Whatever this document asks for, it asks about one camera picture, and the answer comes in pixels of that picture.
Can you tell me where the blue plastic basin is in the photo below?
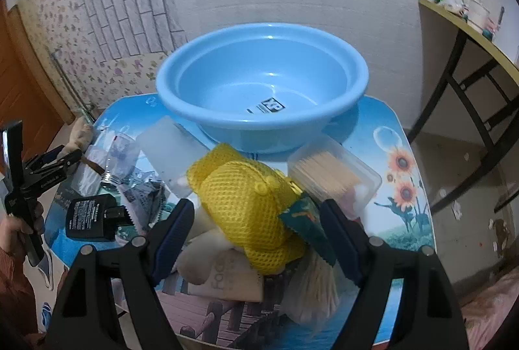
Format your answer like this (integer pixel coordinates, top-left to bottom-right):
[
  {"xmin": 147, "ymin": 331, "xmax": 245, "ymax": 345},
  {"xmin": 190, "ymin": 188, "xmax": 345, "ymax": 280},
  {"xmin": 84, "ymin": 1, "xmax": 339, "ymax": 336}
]
[{"xmin": 156, "ymin": 23, "xmax": 369, "ymax": 155}]

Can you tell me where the bag of cotton swabs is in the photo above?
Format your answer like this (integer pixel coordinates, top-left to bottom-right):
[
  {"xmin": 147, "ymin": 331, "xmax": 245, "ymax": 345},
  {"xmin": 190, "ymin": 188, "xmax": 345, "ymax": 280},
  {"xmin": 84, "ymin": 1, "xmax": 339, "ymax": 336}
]
[{"xmin": 284, "ymin": 253, "xmax": 342, "ymax": 339}]

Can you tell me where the clear toothpick box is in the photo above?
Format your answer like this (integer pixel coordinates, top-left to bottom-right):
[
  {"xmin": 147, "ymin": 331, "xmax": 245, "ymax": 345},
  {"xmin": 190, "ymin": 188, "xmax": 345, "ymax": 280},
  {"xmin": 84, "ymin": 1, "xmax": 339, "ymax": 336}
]
[{"xmin": 287, "ymin": 135, "xmax": 382, "ymax": 214}]

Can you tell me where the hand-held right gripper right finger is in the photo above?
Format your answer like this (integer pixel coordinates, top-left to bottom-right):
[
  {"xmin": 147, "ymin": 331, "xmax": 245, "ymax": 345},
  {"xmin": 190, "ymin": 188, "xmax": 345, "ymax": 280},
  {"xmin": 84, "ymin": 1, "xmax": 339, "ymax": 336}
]
[{"xmin": 320, "ymin": 198, "xmax": 473, "ymax": 350}]

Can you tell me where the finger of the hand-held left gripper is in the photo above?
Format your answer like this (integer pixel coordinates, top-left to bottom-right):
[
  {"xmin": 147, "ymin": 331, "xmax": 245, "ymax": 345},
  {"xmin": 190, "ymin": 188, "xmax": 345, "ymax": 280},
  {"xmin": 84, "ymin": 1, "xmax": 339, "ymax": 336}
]
[{"xmin": 24, "ymin": 146, "xmax": 84, "ymax": 181}]

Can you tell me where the white cosmetic tube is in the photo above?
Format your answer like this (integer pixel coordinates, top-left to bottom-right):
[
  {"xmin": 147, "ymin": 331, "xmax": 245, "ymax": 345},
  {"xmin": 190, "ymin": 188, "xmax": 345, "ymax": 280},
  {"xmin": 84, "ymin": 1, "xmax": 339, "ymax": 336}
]
[{"xmin": 188, "ymin": 245, "xmax": 265, "ymax": 304}]

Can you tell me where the person's left hand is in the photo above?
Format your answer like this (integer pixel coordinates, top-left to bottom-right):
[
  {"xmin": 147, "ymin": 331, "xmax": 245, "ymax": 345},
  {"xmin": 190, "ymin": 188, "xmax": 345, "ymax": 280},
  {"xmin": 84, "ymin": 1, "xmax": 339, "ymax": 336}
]
[{"xmin": 0, "ymin": 201, "xmax": 46, "ymax": 258}]

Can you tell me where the pink white comb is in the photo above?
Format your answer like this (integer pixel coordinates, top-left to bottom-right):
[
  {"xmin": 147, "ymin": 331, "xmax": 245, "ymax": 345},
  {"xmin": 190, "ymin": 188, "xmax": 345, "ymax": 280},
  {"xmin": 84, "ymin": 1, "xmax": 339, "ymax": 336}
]
[{"xmin": 117, "ymin": 172, "xmax": 172, "ymax": 234}]

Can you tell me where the green snack packet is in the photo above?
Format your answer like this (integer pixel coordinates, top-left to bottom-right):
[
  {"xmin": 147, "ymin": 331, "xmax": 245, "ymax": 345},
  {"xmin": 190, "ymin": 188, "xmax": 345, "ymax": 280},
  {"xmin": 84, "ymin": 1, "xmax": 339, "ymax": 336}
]
[{"xmin": 278, "ymin": 196, "xmax": 338, "ymax": 265}]

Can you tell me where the yellow side table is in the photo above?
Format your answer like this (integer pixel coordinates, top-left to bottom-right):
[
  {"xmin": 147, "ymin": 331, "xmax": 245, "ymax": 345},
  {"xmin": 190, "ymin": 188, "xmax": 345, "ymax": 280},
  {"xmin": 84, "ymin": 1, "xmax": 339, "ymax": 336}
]
[{"xmin": 407, "ymin": 0, "xmax": 519, "ymax": 214}]

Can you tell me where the pink blanket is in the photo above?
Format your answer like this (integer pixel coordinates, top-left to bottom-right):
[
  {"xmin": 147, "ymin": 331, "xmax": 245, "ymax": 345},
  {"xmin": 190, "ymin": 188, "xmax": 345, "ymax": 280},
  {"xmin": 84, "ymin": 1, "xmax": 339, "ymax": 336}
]
[{"xmin": 461, "ymin": 276, "xmax": 519, "ymax": 350}]

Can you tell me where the person's left forearm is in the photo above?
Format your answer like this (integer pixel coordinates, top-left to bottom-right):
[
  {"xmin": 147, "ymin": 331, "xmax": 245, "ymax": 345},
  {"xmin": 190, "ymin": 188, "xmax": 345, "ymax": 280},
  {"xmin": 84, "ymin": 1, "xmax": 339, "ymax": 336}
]
[{"xmin": 0, "ymin": 247, "xmax": 66, "ymax": 336}]

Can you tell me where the white paper packet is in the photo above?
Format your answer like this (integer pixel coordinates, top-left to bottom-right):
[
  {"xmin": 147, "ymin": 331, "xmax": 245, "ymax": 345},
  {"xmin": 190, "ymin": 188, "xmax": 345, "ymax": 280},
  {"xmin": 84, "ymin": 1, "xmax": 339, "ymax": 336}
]
[{"xmin": 71, "ymin": 145, "xmax": 107, "ymax": 197}]

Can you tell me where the frosted plastic box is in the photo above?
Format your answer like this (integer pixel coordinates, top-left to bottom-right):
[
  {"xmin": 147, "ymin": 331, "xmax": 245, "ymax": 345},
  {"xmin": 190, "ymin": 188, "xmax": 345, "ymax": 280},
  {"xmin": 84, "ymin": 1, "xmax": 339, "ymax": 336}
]
[{"xmin": 136, "ymin": 117, "xmax": 212, "ymax": 199}]

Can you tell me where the yellow mesh plush toy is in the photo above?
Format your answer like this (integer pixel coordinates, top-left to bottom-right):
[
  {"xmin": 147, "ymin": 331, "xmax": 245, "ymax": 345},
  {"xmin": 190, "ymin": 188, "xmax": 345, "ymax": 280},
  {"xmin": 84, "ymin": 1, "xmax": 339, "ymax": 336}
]
[{"xmin": 178, "ymin": 143, "xmax": 309, "ymax": 283}]

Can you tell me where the wooden door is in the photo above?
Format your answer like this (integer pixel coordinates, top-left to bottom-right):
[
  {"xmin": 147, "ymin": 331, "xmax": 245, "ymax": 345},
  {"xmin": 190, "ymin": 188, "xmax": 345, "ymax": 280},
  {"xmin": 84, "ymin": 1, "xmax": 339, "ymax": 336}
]
[{"xmin": 0, "ymin": 0, "xmax": 76, "ymax": 172}]

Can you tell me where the blue slipper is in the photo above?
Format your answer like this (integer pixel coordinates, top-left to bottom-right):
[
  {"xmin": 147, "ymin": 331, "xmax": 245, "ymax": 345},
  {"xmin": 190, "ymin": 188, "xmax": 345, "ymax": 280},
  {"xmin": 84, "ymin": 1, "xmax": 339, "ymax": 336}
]
[{"xmin": 38, "ymin": 252, "xmax": 54, "ymax": 291}]

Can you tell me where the black labelled bottle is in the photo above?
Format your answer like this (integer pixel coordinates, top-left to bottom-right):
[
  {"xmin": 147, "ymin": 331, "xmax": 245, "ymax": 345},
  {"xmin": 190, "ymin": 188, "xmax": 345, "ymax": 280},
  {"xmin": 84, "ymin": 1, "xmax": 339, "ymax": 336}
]
[{"xmin": 65, "ymin": 194, "xmax": 119, "ymax": 242}]

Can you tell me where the clear bottle with metal neck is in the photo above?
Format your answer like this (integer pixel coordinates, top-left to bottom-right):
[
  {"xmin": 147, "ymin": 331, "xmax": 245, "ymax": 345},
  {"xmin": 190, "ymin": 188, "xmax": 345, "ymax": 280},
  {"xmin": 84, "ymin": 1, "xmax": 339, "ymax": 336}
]
[{"xmin": 99, "ymin": 133, "xmax": 141, "ymax": 189}]

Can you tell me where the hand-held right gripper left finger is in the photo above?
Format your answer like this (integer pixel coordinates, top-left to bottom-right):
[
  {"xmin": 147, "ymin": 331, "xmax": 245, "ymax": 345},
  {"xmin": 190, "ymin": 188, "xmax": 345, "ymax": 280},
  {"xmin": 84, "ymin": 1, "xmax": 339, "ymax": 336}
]
[{"xmin": 46, "ymin": 198, "xmax": 195, "ymax": 350}]

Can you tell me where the beige plush toy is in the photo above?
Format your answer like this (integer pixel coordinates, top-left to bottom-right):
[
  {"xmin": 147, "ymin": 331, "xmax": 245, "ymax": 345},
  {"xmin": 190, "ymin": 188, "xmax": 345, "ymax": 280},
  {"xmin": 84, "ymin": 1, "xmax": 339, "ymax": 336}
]
[{"xmin": 67, "ymin": 118, "xmax": 97, "ymax": 156}]

